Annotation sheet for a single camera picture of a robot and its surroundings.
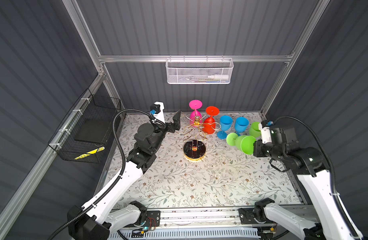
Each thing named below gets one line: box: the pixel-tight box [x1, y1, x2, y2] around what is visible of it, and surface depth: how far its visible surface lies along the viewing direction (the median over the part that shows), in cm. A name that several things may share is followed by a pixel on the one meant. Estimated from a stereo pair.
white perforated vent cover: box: [109, 228, 260, 239], surface depth 72 cm
